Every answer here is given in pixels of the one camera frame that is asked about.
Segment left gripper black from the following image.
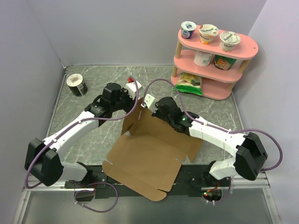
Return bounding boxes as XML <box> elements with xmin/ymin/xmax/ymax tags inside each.
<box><xmin>111</xmin><ymin>87</ymin><xmax>138</xmax><ymax>113</ymax></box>

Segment brown cardboard box sheet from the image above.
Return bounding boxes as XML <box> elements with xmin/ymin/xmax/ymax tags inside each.
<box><xmin>102</xmin><ymin>104</ymin><xmax>203</xmax><ymax>201</ymax></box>

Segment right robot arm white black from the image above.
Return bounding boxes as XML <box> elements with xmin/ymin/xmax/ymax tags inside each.
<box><xmin>144</xmin><ymin>94</ymin><xmax>268</xmax><ymax>186</ymax></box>

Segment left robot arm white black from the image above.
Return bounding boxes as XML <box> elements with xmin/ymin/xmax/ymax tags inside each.
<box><xmin>24</xmin><ymin>81</ymin><xmax>142</xmax><ymax>188</ymax></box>

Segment green chips bag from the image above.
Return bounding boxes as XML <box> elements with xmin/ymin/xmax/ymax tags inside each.
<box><xmin>175</xmin><ymin>72</ymin><xmax>203</xmax><ymax>96</ymax></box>

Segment black white can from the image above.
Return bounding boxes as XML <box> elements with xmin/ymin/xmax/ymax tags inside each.
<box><xmin>66</xmin><ymin>73</ymin><xmax>88</xmax><ymax>97</ymax></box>

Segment white cup middle shelf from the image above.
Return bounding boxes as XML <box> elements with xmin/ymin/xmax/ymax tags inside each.
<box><xmin>193</xmin><ymin>50</ymin><xmax>213</xmax><ymax>67</ymax></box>

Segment pink three-tier shelf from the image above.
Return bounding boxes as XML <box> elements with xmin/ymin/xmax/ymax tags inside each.
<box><xmin>171</xmin><ymin>26</ymin><xmax>258</xmax><ymax>100</ymax></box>

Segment green orange package middle shelf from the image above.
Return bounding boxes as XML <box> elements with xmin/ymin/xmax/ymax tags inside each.
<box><xmin>214</xmin><ymin>55</ymin><xmax>237</xmax><ymax>70</ymax></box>

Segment blue white yogurt cup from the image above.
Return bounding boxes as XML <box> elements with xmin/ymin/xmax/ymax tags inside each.
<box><xmin>181</xmin><ymin>21</ymin><xmax>197</xmax><ymax>40</ymax></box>

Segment orange Chobani yogurt cup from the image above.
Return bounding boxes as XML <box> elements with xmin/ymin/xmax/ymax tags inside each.
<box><xmin>199</xmin><ymin>24</ymin><xmax>219</xmax><ymax>45</ymax></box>

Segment white Chobani yogurt cup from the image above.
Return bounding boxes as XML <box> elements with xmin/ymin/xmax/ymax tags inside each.
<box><xmin>219</xmin><ymin>31</ymin><xmax>241</xmax><ymax>52</ymax></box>

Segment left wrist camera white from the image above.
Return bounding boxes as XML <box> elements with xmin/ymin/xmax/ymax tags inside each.
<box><xmin>125</xmin><ymin>81</ymin><xmax>143</xmax><ymax>99</ymax></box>

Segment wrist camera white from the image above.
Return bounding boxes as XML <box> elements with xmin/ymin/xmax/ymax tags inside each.
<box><xmin>141</xmin><ymin>94</ymin><xmax>157</xmax><ymax>113</ymax></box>
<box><xmin>125</xmin><ymin>81</ymin><xmax>143</xmax><ymax>99</ymax></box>

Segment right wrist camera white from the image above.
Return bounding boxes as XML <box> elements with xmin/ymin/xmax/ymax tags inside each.
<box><xmin>141</xmin><ymin>94</ymin><xmax>157</xmax><ymax>113</ymax></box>

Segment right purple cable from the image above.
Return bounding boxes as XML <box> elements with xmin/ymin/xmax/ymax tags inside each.
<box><xmin>143</xmin><ymin>78</ymin><xmax>284</xmax><ymax>172</ymax></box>

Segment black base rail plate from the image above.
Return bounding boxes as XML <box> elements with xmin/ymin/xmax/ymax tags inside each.
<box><xmin>64</xmin><ymin>165</ymin><xmax>230</xmax><ymax>201</ymax></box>

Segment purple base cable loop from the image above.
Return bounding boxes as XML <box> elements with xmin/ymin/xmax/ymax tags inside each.
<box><xmin>73</xmin><ymin>182</ymin><xmax>120</xmax><ymax>213</ymax></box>

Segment aluminium frame rail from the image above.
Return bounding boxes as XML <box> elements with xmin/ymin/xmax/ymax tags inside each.
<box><xmin>230</xmin><ymin>173</ymin><xmax>282</xmax><ymax>224</ymax></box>

